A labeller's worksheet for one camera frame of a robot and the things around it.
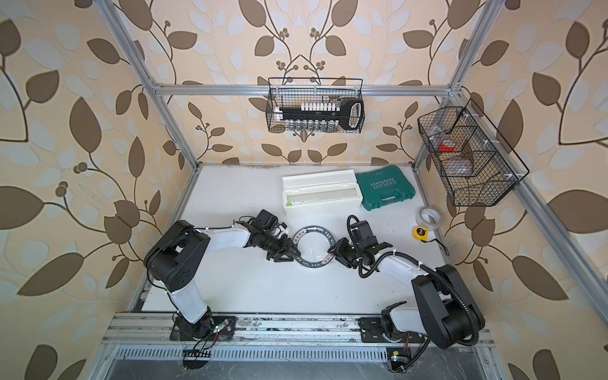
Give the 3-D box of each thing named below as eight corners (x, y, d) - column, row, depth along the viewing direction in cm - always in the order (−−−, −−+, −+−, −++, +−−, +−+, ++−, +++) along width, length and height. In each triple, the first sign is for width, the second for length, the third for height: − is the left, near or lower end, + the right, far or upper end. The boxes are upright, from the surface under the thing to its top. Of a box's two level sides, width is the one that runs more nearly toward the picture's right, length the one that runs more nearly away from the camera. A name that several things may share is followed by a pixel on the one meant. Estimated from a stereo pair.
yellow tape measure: (412, 238, 97) (414, 234, 94) (412, 228, 100) (415, 225, 97) (426, 242, 96) (429, 238, 93) (426, 232, 98) (429, 228, 96)
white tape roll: (418, 230, 99) (422, 225, 96) (413, 212, 105) (415, 207, 102) (440, 230, 99) (444, 225, 96) (433, 212, 105) (436, 207, 102)
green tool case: (365, 211, 105) (367, 204, 100) (349, 179, 117) (350, 172, 112) (415, 199, 109) (418, 192, 104) (395, 170, 121) (397, 163, 117)
